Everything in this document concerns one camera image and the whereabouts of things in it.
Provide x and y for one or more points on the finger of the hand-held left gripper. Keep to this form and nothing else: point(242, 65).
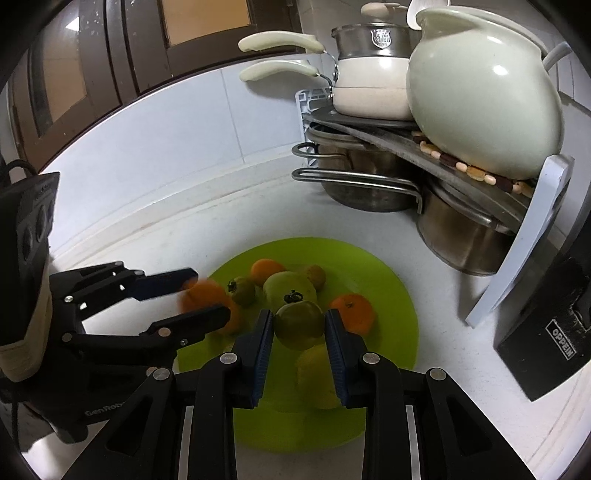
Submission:
point(166, 282)
point(194, 325)

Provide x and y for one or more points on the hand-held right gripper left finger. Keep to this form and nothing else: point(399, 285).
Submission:
point(263, 360)

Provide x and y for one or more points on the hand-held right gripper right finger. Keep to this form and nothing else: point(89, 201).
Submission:
point(334, 364)

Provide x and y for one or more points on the large yellow-green apple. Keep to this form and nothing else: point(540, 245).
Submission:
point(316, 378)

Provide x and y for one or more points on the green plate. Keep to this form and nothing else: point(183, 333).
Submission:
point(378, 369)

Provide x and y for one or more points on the large green tomato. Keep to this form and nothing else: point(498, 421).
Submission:
point(299, 325)

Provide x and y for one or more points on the large orange with stem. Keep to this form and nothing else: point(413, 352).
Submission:
point(355, 316)

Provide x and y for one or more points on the small green tomato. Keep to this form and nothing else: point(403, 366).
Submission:
point(243, 293)

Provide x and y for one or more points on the yellow speckled round fruit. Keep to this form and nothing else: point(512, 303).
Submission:
point(316, 275)

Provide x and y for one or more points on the small green apple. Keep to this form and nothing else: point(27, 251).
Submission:
point(281, 286)

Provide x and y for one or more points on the small orange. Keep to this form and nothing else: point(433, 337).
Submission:
point(267, 270)

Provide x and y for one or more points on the brown cabinet door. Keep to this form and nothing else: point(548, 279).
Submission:
point(115, 46)

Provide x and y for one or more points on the white and grey pot rack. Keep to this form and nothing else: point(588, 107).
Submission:
point(521, 277)

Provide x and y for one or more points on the black knife block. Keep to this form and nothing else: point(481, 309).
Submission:
point(545, 341)

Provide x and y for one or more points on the beaded trivet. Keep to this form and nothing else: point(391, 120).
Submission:
point(475, 174)

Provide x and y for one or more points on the white ceramic pot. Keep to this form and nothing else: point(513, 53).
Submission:
point(475, 92)

